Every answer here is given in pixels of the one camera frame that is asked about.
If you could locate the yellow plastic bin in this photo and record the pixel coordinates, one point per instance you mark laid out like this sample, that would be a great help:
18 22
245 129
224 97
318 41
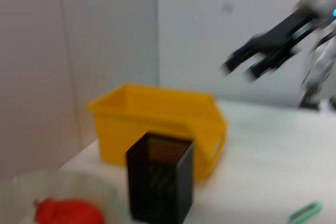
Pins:
136 119

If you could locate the green utility knife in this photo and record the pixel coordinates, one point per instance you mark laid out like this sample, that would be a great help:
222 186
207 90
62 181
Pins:
305 211

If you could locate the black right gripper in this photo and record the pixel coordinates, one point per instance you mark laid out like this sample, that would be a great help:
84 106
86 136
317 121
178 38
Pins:
283 33

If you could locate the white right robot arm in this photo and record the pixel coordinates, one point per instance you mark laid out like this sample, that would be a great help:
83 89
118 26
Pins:
325 61

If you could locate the pale green glass fruit bowl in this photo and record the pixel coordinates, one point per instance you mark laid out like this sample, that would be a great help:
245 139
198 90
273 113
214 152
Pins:
78 184

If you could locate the red-orange orange fruit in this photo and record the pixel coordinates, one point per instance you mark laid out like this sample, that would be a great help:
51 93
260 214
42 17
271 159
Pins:
68 212

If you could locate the black mesh pen holder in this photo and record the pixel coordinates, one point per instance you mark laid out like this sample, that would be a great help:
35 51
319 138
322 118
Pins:
160 187

